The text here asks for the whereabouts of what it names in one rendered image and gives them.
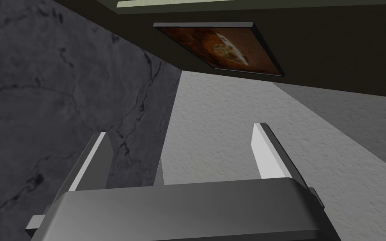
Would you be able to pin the brown framed wall picture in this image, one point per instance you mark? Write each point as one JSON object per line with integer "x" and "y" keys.
{"x": 224, "y": 47}

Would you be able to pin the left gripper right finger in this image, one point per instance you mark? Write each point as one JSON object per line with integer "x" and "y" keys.
{"x": 273, "y": 157}

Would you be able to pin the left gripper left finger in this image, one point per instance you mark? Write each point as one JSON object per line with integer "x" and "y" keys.
{"x": 92, "y": 164}

